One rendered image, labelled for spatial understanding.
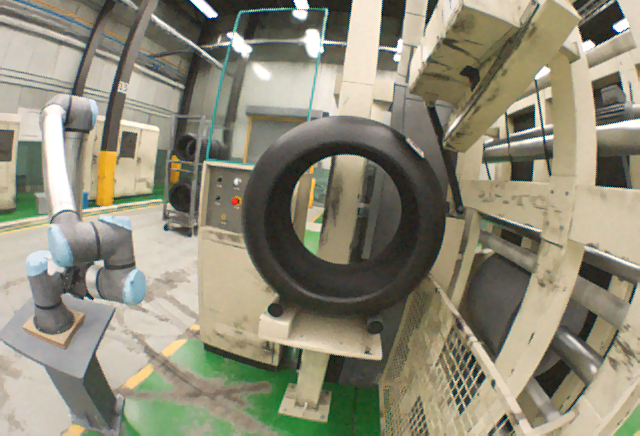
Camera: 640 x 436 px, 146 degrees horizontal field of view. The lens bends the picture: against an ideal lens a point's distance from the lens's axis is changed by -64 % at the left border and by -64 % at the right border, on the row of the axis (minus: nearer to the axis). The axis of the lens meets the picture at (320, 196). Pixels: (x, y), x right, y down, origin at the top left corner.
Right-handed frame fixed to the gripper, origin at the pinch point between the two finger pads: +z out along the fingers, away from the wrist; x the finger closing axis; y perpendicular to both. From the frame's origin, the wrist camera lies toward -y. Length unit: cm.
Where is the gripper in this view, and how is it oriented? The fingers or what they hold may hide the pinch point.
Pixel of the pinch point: (57, 267)
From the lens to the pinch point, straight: 94.5
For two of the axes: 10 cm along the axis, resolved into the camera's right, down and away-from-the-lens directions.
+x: -0.7, 6.8, 7.3
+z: -9.9, 0.4, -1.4
